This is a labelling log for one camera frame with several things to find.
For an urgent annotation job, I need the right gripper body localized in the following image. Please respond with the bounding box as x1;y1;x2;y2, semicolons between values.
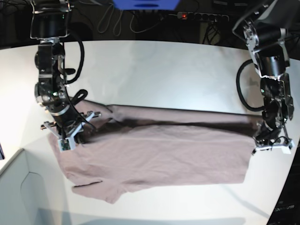
40;121;86;152

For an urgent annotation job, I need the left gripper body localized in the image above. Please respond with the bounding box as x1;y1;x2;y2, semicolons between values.
252;121;294;155

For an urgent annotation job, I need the mauve t-shirt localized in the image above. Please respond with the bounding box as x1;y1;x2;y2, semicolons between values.
48;102;261;204

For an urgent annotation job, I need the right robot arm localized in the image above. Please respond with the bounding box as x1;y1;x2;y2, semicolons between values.
30;0;100;152

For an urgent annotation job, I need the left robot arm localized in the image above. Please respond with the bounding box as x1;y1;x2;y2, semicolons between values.
232;0;300;154

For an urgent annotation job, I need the blue plastic object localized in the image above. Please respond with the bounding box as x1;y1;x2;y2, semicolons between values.
113;0;180;10

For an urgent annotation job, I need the black power strip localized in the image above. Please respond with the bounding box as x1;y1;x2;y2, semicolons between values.
176;12;230;23

